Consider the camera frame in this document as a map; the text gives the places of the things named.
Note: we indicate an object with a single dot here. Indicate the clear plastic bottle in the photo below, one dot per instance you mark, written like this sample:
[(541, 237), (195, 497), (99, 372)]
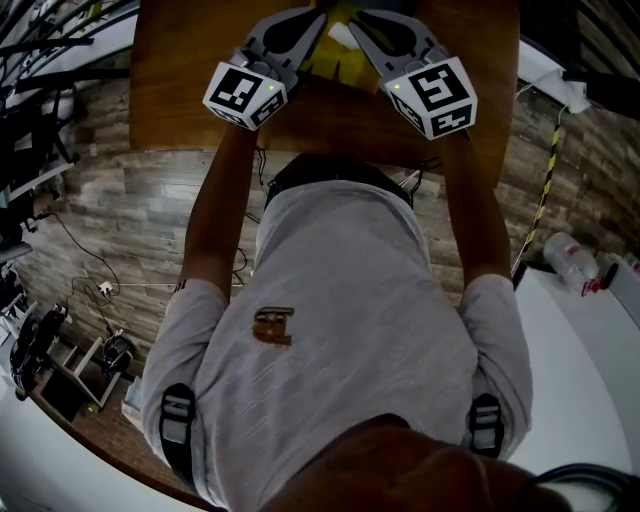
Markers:
[(570, 257)]

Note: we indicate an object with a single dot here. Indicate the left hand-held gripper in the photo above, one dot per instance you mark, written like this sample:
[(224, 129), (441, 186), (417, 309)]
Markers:
[(237, 95)]

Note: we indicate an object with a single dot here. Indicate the person's right forearm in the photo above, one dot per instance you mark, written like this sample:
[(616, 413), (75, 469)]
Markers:
[(475, 215)]

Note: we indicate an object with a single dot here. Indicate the black bar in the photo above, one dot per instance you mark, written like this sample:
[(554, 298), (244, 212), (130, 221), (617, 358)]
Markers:
[(610, 92)]

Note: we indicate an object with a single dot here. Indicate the white wooden frame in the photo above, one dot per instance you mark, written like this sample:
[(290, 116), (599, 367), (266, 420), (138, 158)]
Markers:
[(86, 356)]

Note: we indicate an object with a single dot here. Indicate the yellow black striped tape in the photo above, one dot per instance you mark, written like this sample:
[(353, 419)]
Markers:
[(545, 185)]

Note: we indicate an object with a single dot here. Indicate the wooden table with hairpin legs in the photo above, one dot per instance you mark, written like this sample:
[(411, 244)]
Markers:
[(190, 75)]

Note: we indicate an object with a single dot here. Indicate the black equipment pile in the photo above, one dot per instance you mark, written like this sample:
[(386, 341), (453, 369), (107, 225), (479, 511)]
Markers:
[(40, 340)]

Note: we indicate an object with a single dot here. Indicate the yellow tray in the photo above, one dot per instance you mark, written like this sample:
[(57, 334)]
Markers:
[(340, 65)]

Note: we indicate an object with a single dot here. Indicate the person's left forearm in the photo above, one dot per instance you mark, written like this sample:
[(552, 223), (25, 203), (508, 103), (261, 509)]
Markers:
[(215, 215)]

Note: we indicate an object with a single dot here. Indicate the person's face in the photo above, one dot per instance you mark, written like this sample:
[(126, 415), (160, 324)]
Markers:
[(400, 475)]

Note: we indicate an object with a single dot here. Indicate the dark trousers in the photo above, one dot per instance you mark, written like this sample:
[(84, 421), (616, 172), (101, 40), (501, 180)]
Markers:
[(330, 167)]

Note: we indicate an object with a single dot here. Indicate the black metal rack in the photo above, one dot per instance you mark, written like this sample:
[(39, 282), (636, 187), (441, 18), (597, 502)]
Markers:
[(30, 135)]

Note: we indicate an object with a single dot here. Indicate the white table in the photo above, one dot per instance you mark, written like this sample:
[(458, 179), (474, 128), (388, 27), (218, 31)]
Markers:
[(565, 375)]

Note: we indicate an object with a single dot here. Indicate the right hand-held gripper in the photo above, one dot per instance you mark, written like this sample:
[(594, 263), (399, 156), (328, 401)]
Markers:
[(440, 95)]

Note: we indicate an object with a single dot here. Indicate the grey T-shirt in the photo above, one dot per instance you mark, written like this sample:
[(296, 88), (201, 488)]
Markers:
[(340, 300)]

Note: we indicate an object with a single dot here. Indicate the white sheet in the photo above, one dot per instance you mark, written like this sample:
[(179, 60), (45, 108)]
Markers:
[(545, 75)]

